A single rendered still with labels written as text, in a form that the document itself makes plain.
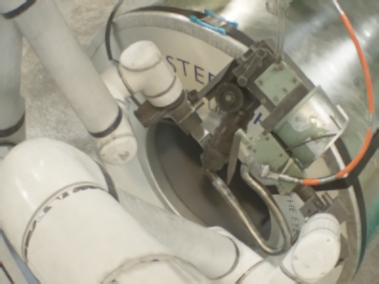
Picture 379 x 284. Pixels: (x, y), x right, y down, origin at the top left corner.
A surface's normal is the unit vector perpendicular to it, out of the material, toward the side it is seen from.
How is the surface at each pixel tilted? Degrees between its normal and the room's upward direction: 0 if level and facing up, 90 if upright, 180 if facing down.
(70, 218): 2
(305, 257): 44
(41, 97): 0
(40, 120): 0
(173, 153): 67
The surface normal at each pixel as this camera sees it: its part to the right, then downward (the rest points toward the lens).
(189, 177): 0.52, -0.14
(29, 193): -0.22, -0.46
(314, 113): -0.02, -0.09
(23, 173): -0.18, -0.66
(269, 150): -0.35, 0.21
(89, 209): 0.27, -0.79
